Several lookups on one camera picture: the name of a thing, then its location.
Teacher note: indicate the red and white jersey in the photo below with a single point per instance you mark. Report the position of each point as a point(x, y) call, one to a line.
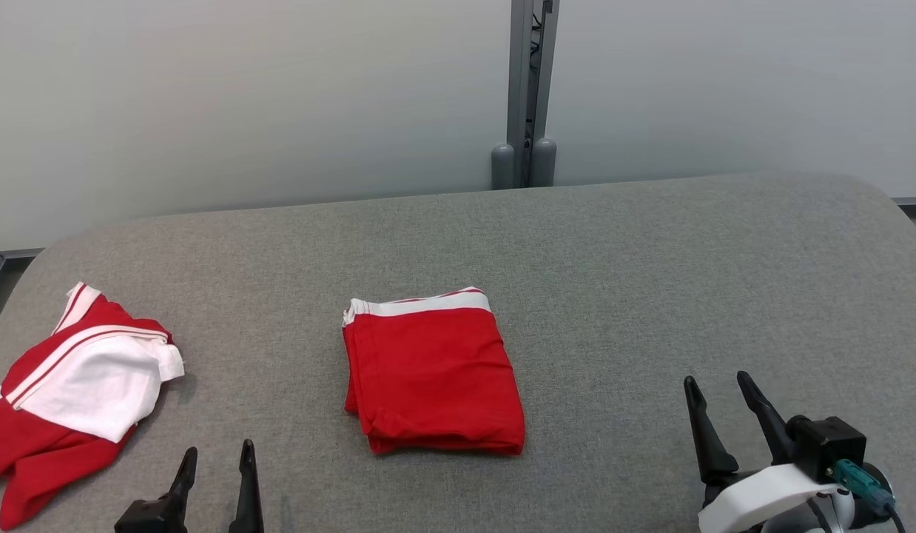
point(73, 385)

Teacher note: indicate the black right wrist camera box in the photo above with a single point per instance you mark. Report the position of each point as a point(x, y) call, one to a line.
point(828, 448)

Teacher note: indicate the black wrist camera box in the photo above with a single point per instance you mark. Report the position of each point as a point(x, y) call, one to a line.
point(828, 448)
point(140, 518)

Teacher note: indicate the red shorts with Bulls print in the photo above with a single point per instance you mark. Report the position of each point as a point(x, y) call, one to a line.
point(436, 377)

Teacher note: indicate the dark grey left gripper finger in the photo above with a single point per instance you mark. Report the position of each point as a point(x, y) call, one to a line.
point(180, 481)
point(247, 488)

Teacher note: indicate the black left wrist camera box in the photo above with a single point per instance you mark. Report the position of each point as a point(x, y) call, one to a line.
point(140, 518)

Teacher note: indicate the grey cylindrical post foot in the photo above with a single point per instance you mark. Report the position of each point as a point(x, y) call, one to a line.
point(503, 166)
point(544, 163)

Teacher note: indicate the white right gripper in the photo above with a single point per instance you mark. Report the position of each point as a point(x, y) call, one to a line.
point(754, 496)

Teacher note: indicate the grey metal partition post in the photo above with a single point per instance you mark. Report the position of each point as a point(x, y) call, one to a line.
point(530, 74)

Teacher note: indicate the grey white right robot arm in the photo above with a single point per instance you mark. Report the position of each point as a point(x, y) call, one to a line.
point(843, 511)

